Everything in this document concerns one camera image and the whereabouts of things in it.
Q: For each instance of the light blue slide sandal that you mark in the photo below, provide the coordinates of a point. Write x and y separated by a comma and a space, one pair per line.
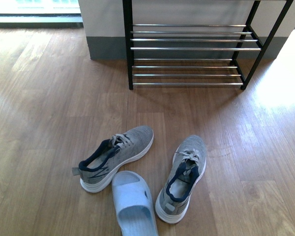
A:
133, 204

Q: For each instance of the grey sneaker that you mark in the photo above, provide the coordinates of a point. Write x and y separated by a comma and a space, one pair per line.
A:
188, 167
97, 171

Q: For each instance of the black metal shoe rack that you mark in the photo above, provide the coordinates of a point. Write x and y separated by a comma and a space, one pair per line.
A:
195, 54

